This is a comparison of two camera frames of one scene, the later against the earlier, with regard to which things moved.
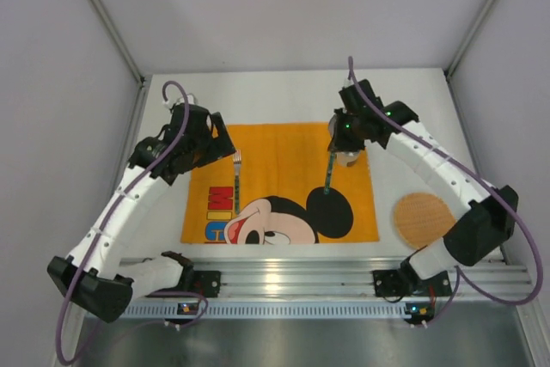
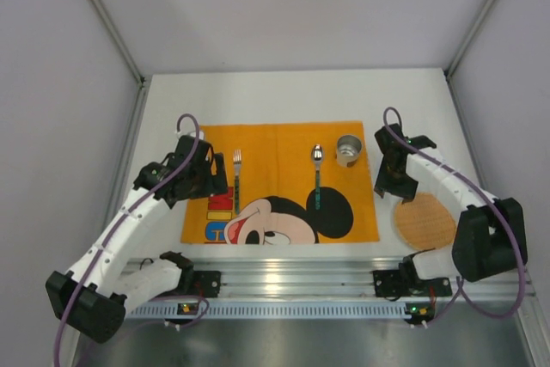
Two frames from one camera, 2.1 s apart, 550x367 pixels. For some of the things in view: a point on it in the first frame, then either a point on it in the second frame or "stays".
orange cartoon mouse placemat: [272, 191] stays
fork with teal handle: [237, 161] stays
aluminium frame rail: [254, 279] stays
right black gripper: [342, 137] -> [395, 182]
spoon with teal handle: [332, 156] -> [317, 153]
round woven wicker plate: [420, 218] stays
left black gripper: [210, 143] -> [210, 175]
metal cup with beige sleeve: [346, 158] stays
